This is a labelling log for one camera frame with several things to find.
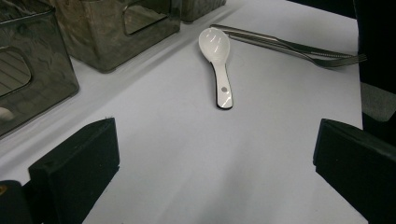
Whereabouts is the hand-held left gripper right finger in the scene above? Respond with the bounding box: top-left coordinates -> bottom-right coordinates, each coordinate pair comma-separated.
312,118 -> 396,224

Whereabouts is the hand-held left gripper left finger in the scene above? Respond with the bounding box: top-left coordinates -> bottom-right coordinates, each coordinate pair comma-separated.
28,117 -> 120,224

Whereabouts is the transparent grey plastic bin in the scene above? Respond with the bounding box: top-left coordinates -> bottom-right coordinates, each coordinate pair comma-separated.
180,0 -> 227,23
49,0 -> 182,74
0,0 -> 80,139

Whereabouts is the metal fork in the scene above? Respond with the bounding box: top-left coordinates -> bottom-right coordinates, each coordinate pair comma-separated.
228,32 -> 368,69

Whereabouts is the white ceramic spoon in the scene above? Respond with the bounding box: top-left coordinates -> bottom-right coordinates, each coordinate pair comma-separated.
198,27 -> 233,110

